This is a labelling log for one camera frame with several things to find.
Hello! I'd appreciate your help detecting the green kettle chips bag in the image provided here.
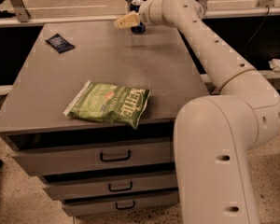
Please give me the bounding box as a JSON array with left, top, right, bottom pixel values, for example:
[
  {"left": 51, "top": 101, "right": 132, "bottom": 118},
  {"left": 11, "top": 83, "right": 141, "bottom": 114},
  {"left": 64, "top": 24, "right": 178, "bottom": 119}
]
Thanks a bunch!
[{"left": 63, "top": 80, "right": 150, "bottom": 129}]

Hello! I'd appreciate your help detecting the black cable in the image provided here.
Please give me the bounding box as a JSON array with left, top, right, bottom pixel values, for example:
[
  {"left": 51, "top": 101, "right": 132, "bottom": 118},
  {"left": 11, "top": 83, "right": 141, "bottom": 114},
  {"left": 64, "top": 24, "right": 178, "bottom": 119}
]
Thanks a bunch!
[{"left": 242, "top": 5, "right": 271, "bottom": 54}]

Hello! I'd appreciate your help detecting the bottom grey drawer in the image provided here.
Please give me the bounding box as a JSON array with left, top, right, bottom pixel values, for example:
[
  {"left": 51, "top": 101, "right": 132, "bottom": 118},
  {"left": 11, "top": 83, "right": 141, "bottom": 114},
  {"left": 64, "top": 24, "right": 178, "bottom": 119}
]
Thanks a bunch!
[{"left": 63, "top": 189, "right": 179, "bottom": 217}]

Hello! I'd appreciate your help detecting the middle grey drawer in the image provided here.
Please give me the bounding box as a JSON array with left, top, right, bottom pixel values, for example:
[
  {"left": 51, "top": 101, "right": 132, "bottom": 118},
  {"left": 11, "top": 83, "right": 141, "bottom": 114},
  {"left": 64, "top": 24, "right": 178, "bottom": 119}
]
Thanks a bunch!
[{"left": 43, "top": 171, "right": 177, "bottom": 201}]

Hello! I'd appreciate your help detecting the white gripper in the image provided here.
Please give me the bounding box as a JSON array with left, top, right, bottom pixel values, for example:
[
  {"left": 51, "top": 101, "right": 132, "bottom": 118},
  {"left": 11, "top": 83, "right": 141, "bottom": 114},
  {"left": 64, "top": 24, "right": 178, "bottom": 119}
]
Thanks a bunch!
[{"left": 114, "top": 0, "right": 163, "bottom": 29}]

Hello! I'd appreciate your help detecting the blue pepsi can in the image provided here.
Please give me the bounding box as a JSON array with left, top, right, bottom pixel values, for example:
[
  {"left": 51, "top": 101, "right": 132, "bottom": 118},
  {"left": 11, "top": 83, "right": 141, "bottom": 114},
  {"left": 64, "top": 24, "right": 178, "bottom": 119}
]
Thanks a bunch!
[{"left": 130, "top": 0, "right": 146, "bottom": 34}]

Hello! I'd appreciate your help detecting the grey drawer cabinet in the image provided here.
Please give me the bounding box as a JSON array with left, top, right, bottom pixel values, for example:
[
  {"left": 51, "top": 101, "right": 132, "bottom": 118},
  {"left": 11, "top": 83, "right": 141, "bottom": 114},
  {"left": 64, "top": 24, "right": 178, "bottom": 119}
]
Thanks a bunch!
[{"left": 0, "top": 21, "right": 207, "bottom": 204}]

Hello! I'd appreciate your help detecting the dark blue snack packet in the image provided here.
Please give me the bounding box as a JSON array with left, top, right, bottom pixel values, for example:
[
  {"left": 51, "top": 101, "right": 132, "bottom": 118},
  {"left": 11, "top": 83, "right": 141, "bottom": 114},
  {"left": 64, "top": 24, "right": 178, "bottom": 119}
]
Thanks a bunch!
[{"left": 46, "top": 34, "right": 75, "bottom": 53}]

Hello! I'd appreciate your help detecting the top grey drawer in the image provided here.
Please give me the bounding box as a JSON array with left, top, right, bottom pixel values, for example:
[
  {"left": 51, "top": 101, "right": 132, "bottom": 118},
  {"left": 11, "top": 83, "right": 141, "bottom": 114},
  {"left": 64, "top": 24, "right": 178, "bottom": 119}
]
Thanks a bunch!
[{"left": 13, "top": 138, "right": 174, "bottom": 175}]

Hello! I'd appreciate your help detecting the grey drawer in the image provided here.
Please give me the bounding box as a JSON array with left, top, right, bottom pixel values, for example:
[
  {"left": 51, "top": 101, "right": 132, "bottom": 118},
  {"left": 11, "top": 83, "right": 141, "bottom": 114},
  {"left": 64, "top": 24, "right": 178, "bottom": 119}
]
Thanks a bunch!
[
  {"left": 13, "top": 138, "right": 174, "bottom": 175},
  {"left": 43, "top": 171, "right": 177, "bottom": 201},
  {"left": 63, "top": 189, "right": 179, "bottom": 217}
]

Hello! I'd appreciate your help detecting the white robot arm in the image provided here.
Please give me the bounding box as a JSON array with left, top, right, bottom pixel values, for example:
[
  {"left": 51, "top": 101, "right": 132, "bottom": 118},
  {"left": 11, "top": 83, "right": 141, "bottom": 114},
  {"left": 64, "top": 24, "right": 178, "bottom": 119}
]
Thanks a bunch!
[{"left": 115, "top": 0, "right": 280, "bottom": 224}]

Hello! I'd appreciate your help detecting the grey metal railing frame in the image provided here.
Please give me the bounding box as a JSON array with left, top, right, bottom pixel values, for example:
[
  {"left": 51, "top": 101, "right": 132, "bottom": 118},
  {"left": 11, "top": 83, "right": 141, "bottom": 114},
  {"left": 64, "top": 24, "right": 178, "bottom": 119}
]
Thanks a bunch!
[{"left": 0, "top": 0, "right": 280, "bottom": 29}]

